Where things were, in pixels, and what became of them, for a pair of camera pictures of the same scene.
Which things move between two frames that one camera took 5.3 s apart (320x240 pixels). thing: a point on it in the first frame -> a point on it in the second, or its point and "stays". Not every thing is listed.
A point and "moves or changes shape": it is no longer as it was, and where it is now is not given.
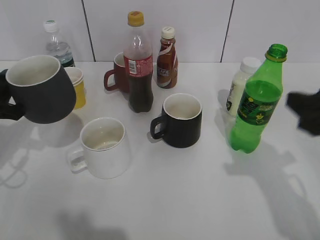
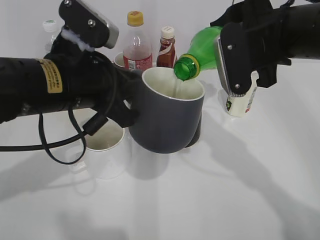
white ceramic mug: (105, 150) stays
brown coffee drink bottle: (167, 62) stays
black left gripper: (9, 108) -> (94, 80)
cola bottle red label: (138, 64) stays
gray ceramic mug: (42, 88) moves or changes shape
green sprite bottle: (261, 98) -> (202, 55)
